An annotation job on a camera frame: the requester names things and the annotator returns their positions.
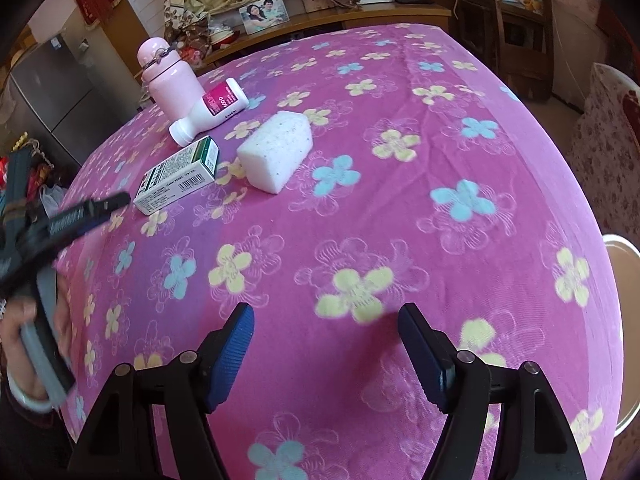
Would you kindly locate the pile of colourful bags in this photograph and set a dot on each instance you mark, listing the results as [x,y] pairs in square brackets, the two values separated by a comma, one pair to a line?
[37,170]

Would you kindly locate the green and white medicine box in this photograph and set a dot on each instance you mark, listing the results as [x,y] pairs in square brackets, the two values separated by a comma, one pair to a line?
[175,180]

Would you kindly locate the framed couple photo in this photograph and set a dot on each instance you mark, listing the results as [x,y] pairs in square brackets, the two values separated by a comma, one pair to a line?
[263,15]

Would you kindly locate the sofa with floral cover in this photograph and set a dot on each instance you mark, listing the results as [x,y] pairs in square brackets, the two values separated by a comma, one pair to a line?
[605,150]

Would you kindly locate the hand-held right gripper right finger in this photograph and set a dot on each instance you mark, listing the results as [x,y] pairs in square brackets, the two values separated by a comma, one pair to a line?
[425,355]

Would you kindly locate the white sponge block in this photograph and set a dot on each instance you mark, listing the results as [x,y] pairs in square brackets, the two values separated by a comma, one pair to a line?
[275,152]

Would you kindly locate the grey refrigerator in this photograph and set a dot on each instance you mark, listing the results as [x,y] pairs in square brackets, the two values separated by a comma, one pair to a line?
[65,90]

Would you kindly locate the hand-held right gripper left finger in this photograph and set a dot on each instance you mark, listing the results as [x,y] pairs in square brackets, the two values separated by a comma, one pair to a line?
[230,360]

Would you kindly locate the white bottle with pink label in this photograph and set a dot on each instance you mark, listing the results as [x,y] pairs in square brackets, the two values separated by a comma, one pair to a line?
[215,105]

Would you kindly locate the white plastic bag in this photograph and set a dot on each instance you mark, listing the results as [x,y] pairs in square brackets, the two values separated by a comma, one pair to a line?
[52,200]

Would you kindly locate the white trash bin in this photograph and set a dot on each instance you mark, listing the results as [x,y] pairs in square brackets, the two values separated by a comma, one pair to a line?
[631,310]

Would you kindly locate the red and white pot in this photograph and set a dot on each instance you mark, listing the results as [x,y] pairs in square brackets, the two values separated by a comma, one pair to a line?
[222,35]

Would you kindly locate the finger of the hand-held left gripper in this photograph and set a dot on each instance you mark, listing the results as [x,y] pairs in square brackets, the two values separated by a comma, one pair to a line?
[85,215]

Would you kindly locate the pink thermos bottle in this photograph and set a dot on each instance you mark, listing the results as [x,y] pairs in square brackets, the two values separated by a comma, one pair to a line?
[170,85]

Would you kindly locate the person's left hand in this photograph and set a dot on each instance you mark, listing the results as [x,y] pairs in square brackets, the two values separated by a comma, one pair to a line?
[15,355]

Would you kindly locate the wooden cabinet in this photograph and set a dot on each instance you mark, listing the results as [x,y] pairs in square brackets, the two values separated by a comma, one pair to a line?
[350,17]

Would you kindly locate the dark wooden chair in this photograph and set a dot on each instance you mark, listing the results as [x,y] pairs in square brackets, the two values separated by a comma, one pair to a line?
[520,60]

